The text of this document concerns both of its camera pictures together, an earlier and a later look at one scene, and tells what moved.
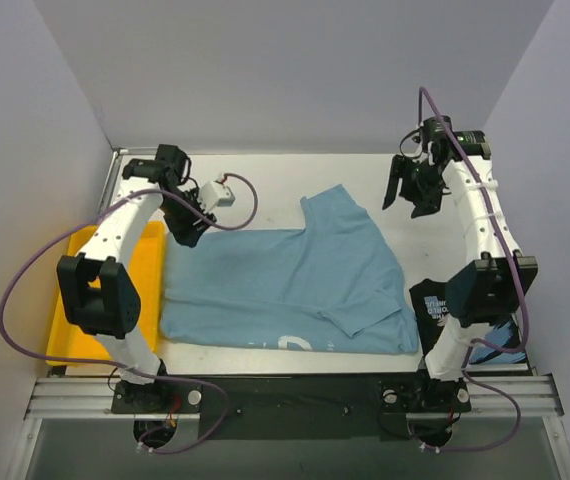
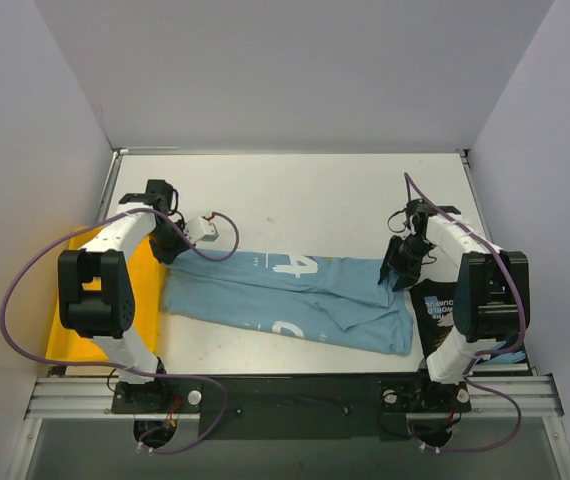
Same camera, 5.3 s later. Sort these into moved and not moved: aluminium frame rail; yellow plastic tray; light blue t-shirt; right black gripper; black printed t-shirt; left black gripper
Moved: right black gripper; light blue t-shirt; left black gripper
Not moved: black printed t-shirt; yellow plastic tray; aluminium frame rail
